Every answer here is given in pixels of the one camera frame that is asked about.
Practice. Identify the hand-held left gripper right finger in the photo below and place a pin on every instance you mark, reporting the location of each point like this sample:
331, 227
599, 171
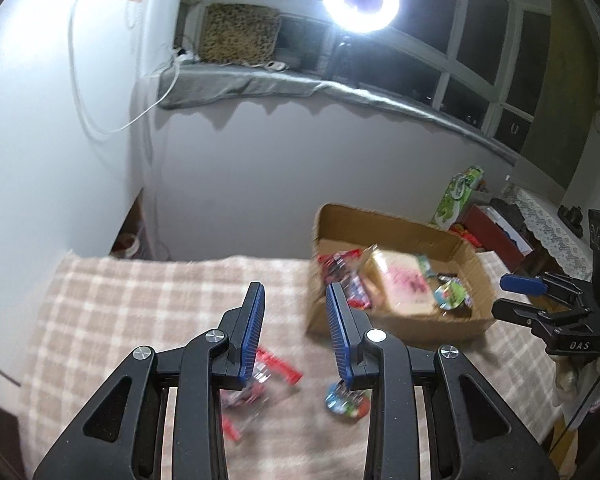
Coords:
336, 340

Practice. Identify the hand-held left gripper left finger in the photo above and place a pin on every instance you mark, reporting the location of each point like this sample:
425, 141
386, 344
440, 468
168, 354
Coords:
252, 335

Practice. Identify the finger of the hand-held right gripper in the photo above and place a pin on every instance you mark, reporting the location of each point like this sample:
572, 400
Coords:
517, 311
522, 284

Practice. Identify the red twist-wrapped dark candy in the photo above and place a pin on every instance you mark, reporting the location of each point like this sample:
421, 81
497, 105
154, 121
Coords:
275, 365
337, 266

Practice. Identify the orange jelly cup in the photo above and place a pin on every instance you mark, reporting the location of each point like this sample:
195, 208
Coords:
347, 402

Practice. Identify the green nut packet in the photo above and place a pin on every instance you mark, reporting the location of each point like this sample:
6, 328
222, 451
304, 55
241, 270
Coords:
452, 295

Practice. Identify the cardboard box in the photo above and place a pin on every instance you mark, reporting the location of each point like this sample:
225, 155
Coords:
405, 330

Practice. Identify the white lace cloth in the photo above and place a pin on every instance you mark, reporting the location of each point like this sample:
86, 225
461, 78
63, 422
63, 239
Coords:
555, 240

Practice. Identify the red box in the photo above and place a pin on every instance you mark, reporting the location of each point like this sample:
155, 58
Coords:
485, 225

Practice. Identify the black case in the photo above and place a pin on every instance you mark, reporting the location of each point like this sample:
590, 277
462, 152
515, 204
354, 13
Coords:
507, 215

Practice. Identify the small dark figurine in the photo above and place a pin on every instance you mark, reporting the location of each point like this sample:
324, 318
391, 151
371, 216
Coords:
570, 217

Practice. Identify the pink snack packet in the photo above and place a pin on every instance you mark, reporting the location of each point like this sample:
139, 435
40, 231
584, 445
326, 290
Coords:
400, 280

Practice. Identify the green tissue box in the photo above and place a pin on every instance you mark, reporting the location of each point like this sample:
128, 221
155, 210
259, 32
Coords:
455, 195

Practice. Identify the beige checked tablecloth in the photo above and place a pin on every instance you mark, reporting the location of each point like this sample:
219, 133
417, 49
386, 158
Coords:
130, 300

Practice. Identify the white bowl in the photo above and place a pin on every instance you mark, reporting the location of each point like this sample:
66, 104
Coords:
126, 245

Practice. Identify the olive curtain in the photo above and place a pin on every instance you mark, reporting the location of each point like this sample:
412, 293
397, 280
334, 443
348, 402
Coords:
565, 85

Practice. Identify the grey windowsill cloth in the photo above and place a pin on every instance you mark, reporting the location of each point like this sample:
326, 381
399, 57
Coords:
230, 85

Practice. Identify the window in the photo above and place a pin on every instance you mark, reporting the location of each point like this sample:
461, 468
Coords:
480, 20

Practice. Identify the black tripod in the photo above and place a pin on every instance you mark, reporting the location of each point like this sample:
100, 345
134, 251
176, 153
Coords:
342, 57

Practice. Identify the white power strip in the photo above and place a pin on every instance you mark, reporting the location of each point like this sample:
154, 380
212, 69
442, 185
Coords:
185, 55

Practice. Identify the leopard print cushion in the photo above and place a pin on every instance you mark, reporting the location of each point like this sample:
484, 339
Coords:
240, 32

